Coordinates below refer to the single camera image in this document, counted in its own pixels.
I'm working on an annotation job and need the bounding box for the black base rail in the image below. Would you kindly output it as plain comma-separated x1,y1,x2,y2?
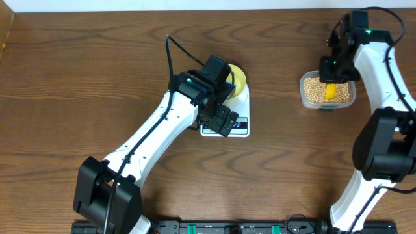
71,220,398,234

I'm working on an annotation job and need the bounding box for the yellow bowl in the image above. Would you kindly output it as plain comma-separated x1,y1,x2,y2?
226,64,246,99

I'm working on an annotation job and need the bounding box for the soybeans pile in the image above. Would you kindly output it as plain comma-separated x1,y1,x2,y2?
304,77,350,103

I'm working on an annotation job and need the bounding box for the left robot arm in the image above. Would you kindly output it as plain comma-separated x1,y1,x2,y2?
73,55,239,233

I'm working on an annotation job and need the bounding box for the yellow measuring scoop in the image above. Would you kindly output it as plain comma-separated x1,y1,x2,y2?
325,83,337,99

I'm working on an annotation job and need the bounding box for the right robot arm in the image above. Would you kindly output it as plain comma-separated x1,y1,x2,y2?
315,7,415,233

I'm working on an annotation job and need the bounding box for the right black cable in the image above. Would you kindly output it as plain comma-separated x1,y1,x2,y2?
326,6,416,234

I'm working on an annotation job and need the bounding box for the clear plastic container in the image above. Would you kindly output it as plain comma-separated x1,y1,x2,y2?
300,71,356,109

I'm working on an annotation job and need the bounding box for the left black cable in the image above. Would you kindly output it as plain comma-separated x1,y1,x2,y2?
103,34,205,234

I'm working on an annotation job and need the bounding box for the white digital kitchen scale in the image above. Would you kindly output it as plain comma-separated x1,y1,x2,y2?
198,81,250,138

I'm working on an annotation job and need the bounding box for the black cable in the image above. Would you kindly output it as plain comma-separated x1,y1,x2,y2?
103,34,205,234
326,6,416,234

